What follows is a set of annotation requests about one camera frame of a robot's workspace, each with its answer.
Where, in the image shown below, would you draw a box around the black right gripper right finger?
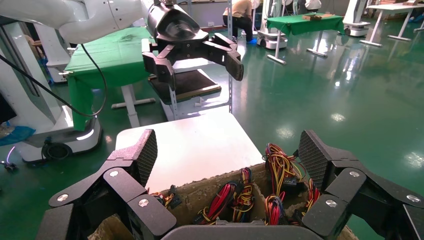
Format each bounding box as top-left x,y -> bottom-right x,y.
298,129 -> 424,240

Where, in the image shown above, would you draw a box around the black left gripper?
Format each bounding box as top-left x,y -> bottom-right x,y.
141,2 -> 245,91

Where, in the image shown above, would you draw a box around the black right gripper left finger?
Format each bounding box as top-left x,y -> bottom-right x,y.
36,129 -> 177,240

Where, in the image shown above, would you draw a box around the dark shelf board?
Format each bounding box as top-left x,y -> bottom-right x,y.
148,69 -> 222,105

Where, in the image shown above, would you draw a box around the grey metal shelf rack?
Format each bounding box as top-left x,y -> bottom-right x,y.
149,0 -> 234,122

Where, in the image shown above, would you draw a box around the crouching person beige shirt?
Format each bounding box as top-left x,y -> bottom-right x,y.
222,0 -> 258,46

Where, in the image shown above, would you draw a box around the brown cardboard divider box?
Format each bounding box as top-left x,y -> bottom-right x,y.
87,162 -> 360,240

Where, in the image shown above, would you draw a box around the white wheeled robot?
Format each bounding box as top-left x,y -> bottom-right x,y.
342,0 -> 372,37
33,23 -> 72,84
256,0 -> 288,51

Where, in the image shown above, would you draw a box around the large green table cloth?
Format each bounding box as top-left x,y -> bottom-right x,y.
64,27 -> 157,132

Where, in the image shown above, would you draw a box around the small black floor gadget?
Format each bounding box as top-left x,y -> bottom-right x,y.
0,145 -> 19,173

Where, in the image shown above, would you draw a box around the small green table cloth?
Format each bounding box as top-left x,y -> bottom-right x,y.
266,13 -> 345,37

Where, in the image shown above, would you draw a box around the white robot chassis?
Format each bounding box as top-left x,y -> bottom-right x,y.
0,23 -> 103,163

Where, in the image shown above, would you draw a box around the brown cardboard pieces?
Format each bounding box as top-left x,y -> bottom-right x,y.
302,13 -> 335,22

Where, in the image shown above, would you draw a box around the white desk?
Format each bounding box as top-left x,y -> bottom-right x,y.
359,1 -> 424,48

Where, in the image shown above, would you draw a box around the white table frame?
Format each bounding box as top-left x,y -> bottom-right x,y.
110,84 -> 157,128
266,29 -> 329,66

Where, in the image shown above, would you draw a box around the thin black cable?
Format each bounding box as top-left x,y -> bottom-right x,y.
0,43 -> 108,118

